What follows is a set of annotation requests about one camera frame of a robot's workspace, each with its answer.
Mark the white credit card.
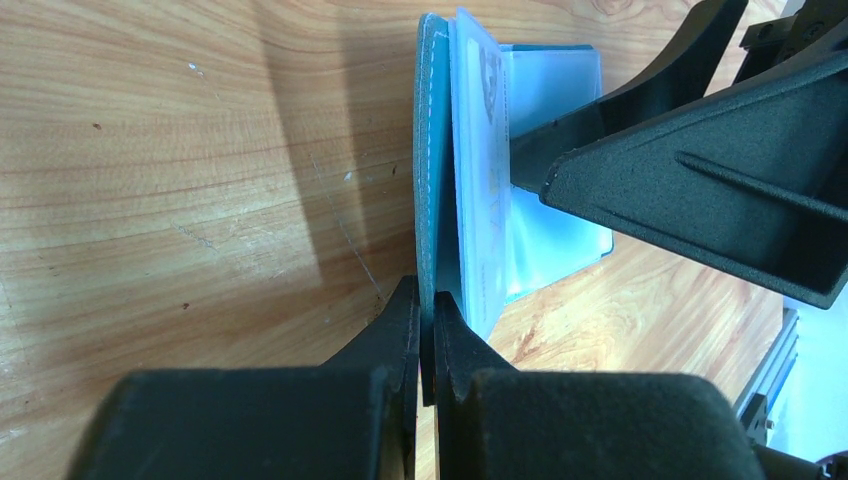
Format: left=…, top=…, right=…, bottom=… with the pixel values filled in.
left=449, top=7, right=511, bottom=339

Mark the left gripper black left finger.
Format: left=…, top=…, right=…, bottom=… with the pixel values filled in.
left=68, top=276, right=420, bottom=479

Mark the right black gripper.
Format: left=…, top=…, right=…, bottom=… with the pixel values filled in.
left=510, top=0, right=847, bottom=308

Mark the aluminium frame rail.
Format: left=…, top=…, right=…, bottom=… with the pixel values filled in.
left=734, top=308, right=799, bottom=445

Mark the blue card holder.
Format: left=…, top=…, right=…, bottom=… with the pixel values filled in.
left=413, top=13, right=615, bottom=326

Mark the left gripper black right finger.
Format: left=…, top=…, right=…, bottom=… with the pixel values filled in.
left=433, top=292, right=764, bottom=479

